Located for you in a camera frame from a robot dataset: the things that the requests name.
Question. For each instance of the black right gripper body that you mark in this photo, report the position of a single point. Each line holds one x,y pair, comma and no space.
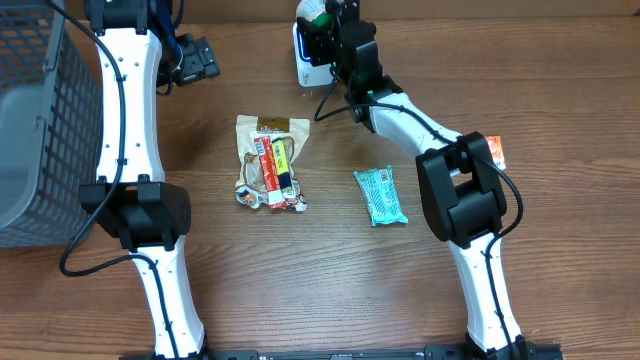
323,51

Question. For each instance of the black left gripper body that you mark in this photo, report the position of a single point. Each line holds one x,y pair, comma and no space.
194,63

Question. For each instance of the green lid jar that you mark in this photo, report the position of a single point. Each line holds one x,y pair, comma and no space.
314,12

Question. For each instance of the red snack bar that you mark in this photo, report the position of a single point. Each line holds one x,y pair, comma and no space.
264,150

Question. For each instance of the yellow black tube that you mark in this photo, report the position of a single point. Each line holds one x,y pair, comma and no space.
282,167

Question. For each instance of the beige snack bag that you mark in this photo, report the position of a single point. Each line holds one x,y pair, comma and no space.
250,189

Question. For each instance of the teal white snack packet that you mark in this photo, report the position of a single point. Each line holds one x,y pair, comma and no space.
380,196

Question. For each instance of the orange white small packet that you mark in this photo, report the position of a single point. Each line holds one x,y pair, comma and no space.
496,150

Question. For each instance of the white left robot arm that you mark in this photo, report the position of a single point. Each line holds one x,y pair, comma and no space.
142,57

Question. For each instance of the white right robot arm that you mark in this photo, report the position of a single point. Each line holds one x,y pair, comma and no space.
461,188

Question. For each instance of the white barcode scanner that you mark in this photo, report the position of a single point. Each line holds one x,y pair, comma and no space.
308,75

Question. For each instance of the grey plastic mesh basket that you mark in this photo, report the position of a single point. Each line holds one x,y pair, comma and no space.
51,127

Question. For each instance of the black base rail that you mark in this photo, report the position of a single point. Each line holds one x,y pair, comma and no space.
529,351

